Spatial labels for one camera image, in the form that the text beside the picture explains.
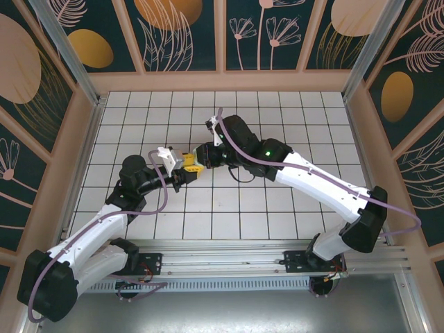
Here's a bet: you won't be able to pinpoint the mint green earbud charging case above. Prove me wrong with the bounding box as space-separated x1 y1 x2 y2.
192 145 209 167

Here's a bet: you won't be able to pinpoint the black base electronics housing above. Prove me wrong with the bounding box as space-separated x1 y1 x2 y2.
309 275 343 299
114 279 146 302

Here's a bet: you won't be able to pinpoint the grey metal sheet panel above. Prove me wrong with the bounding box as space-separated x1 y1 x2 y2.
20 272 426 333

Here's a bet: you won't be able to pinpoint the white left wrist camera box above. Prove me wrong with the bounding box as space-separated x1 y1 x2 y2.
156 146 185 174

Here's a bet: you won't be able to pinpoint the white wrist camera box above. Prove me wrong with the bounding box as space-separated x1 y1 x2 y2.
207 116 227 146
156 146 185 174

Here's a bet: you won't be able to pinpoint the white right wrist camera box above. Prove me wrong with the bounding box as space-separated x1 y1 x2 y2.
207 116 227 146

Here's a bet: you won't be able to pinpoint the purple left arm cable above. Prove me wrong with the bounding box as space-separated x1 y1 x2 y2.
26 149 171 323

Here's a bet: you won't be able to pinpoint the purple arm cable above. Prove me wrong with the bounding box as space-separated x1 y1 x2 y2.
216 107 422 299
26 149 171 323

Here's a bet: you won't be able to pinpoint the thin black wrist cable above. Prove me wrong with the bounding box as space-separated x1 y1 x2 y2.
228 165 257 182

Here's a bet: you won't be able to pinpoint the aluminium side rail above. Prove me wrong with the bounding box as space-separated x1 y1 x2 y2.
343 99 395 246
54 100 105 251

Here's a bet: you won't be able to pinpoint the pink wooden enclosure frame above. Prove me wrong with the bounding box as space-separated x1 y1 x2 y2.
0 0 444 333

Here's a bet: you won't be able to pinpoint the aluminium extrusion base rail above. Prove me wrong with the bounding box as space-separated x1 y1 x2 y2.
34 239 413 278

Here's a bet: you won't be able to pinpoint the dark floral wall panel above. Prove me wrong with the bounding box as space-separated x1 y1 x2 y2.
225 0 321 73
304 0 395 71
362 0 444 151
395 103 444 248
43 0 144 74
0 121 49 253
0 0 78 166
123 0 222 73

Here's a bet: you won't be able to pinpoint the red and black wires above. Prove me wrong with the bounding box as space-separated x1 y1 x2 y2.
137 263 155 287
325 262 348 282

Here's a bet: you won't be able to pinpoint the grey slotted cable duct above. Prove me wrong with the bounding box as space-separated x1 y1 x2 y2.
83 279 313 294

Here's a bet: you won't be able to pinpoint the aluminium corner post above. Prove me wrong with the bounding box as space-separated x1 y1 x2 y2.
341 0 406 102
28 0 107 107

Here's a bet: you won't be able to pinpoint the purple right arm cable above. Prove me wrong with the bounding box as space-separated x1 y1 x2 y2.
216 107 422 299

